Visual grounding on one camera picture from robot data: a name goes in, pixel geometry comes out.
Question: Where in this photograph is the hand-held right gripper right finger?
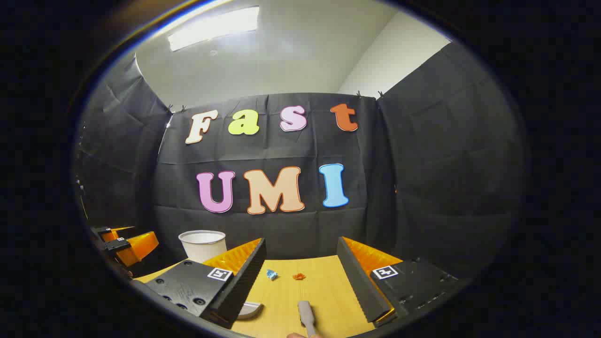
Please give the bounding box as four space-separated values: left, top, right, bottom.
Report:
336 236 470 328

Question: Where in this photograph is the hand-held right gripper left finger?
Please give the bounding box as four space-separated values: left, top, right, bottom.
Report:
133 238 267 329

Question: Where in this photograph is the small grey dustpan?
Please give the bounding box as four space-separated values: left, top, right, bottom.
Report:
236 301 264 321

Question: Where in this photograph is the white ribbed garbage bin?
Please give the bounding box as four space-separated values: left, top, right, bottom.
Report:
178 230 227 263

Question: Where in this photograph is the small grey broom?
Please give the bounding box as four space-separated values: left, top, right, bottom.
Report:
297 300 320 338

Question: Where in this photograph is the yellow wooden desktop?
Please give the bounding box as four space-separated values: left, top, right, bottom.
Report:
134 254 390 338

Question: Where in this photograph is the ceiling light panel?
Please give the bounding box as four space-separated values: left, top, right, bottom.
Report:
168 6 260 52

